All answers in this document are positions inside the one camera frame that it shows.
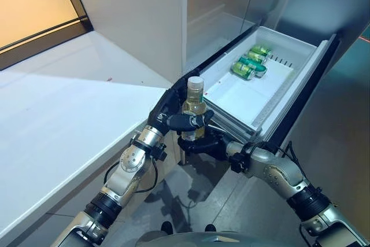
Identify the dark green drink can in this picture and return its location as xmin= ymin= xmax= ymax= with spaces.
xmin=237 ymin=57 xmax=268 ymax=79

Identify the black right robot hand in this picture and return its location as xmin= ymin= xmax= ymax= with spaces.
xmin=176 ymin=130 xmax=232 ymax=163

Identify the white tall side panel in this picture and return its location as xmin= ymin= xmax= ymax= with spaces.
xmin=68 ymin=0 xmax=188 ymax=89

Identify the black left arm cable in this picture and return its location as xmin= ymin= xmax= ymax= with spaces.
xmin=103 ymin=157 xmax=159 ymax=195

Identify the thin floor cable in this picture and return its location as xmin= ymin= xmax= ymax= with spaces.
xmin=173 ymin=194 xmax=200 ymax=230

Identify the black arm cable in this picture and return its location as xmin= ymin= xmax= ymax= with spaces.
xmin=103 ymin=157 xmax=159 ymax=195
xmin=277 ymin=141 xmax=304 ymax=172

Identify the brown board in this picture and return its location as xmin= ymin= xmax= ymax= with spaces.
xmin=170 ymin=131 xmax=186 ymax=167

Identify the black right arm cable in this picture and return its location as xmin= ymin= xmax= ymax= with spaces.
xmin=277 ymin=141 xmax=304 ymax=172

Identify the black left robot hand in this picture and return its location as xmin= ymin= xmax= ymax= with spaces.
xmin=147 ymin=82 xmax=216 ymax=137

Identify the white fridge drawer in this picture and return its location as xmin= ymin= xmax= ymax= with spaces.
xmin=173 ymin=25 xmax=342 ymax=155

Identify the grey robot torso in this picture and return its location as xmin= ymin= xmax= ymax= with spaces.
xmin=135 ymin=229 xmax=246 ymax=247

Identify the light green drink can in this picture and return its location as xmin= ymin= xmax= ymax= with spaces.
xmin=245 ymin=51 xmax=268 ymax=65
xmin=230 ymin=61 xmax=257 ymax=82
xmin=250 ymin=43 xmax=272 ymax=57

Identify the clear bottle yellow drink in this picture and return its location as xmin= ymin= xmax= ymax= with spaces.
xmin=180 ymin=75 xmax=208 ymax=142

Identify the white counter cabinet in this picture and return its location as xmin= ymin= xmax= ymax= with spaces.
xmin=0 ymin=31 xmax=186 ymax=242

